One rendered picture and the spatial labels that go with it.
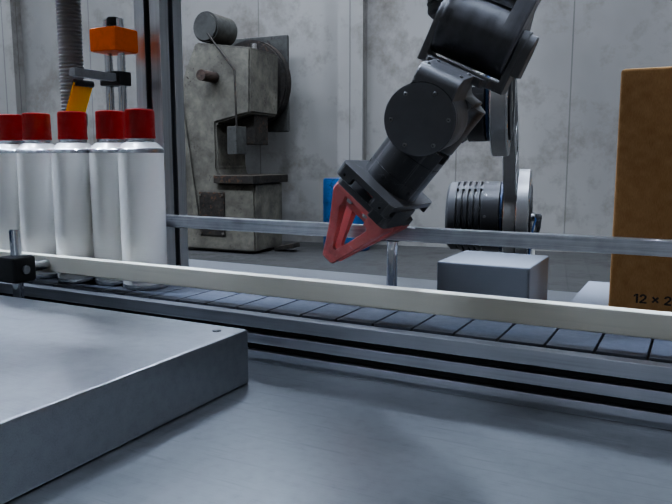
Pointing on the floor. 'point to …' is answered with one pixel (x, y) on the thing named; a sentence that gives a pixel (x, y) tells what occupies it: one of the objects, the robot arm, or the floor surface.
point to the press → (233, 130)
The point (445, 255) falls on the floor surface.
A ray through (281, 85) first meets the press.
